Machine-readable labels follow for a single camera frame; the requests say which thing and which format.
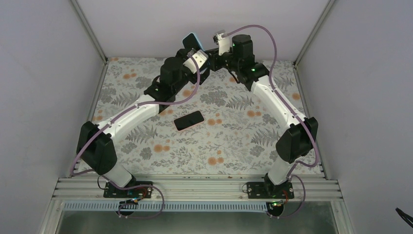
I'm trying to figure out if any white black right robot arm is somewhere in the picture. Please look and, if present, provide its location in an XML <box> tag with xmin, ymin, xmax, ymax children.
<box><xmin>207</xmin><ymin>32</ymin><xmax>318</xmax><ymax>198</ymax></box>

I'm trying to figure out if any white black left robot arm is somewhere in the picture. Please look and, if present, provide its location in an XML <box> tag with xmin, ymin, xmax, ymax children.
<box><xmin>75</xmin><ymin>49</ymin><xmax>209</xmax><ymax>197</ymax></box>

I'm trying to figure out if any phone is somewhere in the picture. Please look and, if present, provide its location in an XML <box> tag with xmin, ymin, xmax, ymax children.
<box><xmin>182</xmin><ymin>32</ymin><xmax>204</xmax><ymax>51</ymax></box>
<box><xmin>173</xmin><ymin>111</ymin><xmax>205</xmax><ymax>132</ymax></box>

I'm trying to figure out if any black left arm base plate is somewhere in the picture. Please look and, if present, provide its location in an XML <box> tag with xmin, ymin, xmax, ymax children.
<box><xmin>103</xmin><ymin>181</ymin><xmax>153</xmax><ymax>199</ymax></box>

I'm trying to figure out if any aluminium frame post left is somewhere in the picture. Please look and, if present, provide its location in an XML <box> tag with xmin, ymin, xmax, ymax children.
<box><xmin>69</xmin><ymin>0</ymin><xmax>108</xmax><ymax>63</ymax></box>

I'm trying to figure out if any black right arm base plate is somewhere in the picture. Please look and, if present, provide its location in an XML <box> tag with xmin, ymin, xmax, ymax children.
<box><xmin>246</xmin><ymin>181</ymin><xmax>295</xmax><ymax>199</ymax></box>

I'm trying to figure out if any floral patterned table mat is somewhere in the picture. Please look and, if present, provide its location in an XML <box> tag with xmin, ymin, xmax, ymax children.
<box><xmin>93</xmin><ymin>57</ymin><xmax>304</xmax><ymax>175</ymax></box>

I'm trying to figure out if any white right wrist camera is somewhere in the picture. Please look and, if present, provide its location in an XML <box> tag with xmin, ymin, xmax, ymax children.
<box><xmin>213</xmin><ymin>30</ymin><xmax>232</xmax><ymax>56</ymax></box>

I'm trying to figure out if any black object at corner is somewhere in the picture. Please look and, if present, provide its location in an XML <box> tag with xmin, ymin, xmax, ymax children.
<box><xmin>395</xmin><ymin>207</ymin><xmax>413</xmax><ymax>228</ymax></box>

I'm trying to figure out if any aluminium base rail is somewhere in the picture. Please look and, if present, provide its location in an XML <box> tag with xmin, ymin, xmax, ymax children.
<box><xmin>52</xmin><ymin>175</ymin><xmax>343</xmax><ymax>202</ymax></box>

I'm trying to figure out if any aluminium frame post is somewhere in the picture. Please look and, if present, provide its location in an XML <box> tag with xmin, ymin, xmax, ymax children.
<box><xmin>69</xmin><ymin>0</ymin><xmax>108</xmax><ymax>63</ymax></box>
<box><xmin>293</xmin><ymin>0</ymin><xmax>336</xmax><ymax>68</ymax></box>

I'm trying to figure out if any aluminium frame post right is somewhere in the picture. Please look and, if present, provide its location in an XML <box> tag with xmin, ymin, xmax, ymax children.
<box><xmin>293</xmin><ymin>0</ymin><xmax>336</xmax><ymax>68</ymax></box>

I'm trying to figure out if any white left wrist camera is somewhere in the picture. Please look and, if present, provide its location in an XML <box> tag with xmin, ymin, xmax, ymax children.
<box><xmin>183</xmin><ymin>50</ymin><xmax>209</xmax><ymax>74</ymax></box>

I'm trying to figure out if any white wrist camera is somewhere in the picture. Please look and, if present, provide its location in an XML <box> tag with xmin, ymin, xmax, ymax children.
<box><xmin>183</xmin><ymin>50</ymin><xmax>209</xmax><ymax>74</ymax></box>
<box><xmin>213</xmin><ymin>30</ymin><xmax>232</xmax><ymax>56</ymax></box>

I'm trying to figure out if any slotted cable duct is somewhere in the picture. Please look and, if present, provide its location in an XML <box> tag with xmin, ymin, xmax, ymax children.
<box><xmin>62</xmin><ymin>200</ymin><xmax>267</xmax><ymax>213</ymax></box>

